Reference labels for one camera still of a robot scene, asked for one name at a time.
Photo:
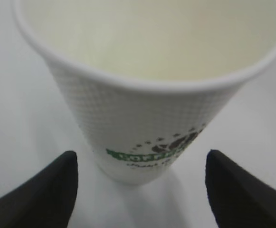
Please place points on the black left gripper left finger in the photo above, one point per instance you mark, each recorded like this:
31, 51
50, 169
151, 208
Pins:
46, 200

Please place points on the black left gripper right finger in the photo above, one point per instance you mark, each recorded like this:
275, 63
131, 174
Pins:
237, 198

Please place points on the white paper coffee cup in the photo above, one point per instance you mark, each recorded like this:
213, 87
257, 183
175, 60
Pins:
143, 78

